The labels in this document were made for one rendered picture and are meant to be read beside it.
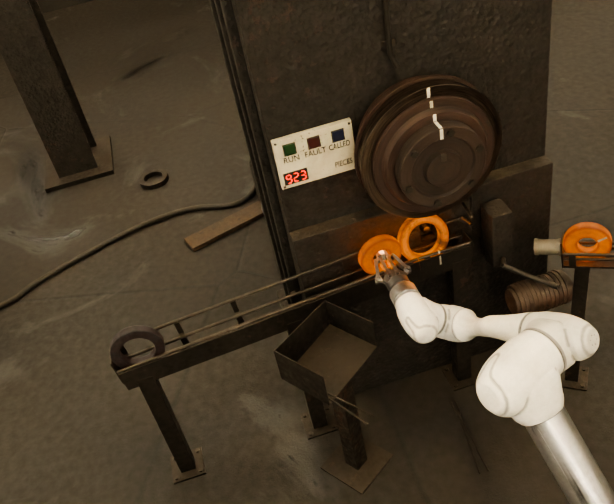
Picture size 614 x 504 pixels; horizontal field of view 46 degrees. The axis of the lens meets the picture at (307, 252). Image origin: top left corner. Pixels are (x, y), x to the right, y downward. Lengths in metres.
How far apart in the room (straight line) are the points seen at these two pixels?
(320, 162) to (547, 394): 1.05
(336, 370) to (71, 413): 1.46
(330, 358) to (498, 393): 0.85
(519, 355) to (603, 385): 1.41
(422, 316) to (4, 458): 1.98
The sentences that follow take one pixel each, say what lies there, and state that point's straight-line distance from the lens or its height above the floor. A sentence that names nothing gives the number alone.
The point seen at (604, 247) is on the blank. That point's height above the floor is 0.70.
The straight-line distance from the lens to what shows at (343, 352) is 2.40.
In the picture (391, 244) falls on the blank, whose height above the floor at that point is 0.80.
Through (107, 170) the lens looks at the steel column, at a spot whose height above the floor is 0.03.
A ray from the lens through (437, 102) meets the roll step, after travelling 2.20.
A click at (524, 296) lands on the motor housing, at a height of 0.52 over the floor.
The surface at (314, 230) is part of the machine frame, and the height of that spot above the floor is 0.87.
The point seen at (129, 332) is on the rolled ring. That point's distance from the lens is 2.47.
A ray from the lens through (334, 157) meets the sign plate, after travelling 2.34.
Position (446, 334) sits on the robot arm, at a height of 0.69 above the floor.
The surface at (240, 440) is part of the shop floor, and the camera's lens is 3.03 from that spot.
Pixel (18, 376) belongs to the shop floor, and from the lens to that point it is 3.73.
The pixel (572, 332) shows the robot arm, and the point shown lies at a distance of 1.78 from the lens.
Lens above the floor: 2.37
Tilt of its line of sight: 39 degrees down
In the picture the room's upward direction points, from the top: 12 degrees counter-clockwise
